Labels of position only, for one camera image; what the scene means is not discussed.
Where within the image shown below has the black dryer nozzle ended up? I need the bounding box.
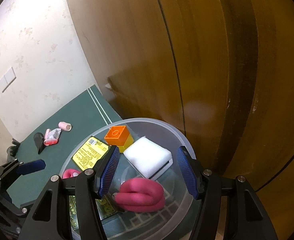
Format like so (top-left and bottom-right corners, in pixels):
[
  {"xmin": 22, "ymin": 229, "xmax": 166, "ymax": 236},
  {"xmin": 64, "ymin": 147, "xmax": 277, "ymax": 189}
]
[{"xmin": 33, "ymin": 132, "xmax": 46, "ymax": 154}]

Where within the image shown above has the white sponge block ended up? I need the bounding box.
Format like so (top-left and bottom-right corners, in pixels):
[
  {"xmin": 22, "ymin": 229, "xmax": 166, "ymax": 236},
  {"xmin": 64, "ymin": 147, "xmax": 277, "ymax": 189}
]
[{"xmin": 124, "ymin": 137, "xmax": 173, "ymax": 181}]

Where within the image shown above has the green table mat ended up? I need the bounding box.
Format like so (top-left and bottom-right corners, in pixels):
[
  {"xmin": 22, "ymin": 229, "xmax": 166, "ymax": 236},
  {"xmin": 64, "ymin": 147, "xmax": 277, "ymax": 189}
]
[{"xmin": 7, "ymin": 85, "xmax": 121, "ymax": 207}]

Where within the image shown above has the white wall switch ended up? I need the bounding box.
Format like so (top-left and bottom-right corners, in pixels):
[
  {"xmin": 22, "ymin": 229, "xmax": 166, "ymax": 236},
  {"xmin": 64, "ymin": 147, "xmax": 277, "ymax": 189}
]
[{"xmin": 0, "ymin": 67, "xmax": 16, "ymax": 93}]

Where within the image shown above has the green yellow box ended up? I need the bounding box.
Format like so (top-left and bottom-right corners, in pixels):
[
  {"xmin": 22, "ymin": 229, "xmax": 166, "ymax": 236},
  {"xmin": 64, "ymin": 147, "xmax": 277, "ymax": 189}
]
[{"xmin": 72, "ymin": 137, "xmax": 109, "ymax": 171}]

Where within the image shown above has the dark grey glove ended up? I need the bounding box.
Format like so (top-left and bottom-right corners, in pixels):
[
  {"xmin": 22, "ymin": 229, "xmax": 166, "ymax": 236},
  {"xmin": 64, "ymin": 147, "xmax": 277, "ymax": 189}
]
[{"xmin": 7, "ymin": 139, "xmax": 21, "ymax": 163}]

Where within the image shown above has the wooden wardrobe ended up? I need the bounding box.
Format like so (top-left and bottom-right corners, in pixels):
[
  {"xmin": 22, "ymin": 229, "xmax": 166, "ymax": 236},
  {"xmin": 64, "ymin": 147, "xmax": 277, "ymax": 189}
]
[{"xmin": 67, "ymin": 0, "xmax": 294, "ymax": 239}]

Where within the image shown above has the clear plastic bowl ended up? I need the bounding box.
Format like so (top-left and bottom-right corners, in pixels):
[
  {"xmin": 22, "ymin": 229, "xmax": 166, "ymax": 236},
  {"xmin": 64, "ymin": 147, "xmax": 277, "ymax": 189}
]
[{"xmin": 59, "ymin": 118, "xmax": 199, "ymax": 239}]

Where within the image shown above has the pink knotted foam roller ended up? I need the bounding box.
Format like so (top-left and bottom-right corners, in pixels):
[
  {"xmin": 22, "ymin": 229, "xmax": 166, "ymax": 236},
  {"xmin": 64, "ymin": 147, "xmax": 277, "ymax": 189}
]
[{"xmin": 113, "ymin": 178, "xmax": 165, "ymax": 213}]

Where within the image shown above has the pink hair curler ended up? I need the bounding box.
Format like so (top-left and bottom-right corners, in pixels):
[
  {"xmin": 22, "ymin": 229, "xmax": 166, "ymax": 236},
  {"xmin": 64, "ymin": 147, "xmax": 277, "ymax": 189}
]
[
  {"xmin": 43, "ymin": 129, "xmax": 57, "ymax": 146},
  {"xmin": 58, "ymin": 121, "xmax": 72, "ymax": 132}
]

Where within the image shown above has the orange yellow toy block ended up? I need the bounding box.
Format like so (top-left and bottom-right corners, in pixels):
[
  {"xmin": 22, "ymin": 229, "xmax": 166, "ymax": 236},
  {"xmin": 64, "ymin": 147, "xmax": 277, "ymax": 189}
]
[{"xmin": 104, "ymin": 125, "xmax": 134, "ymax": 153}]

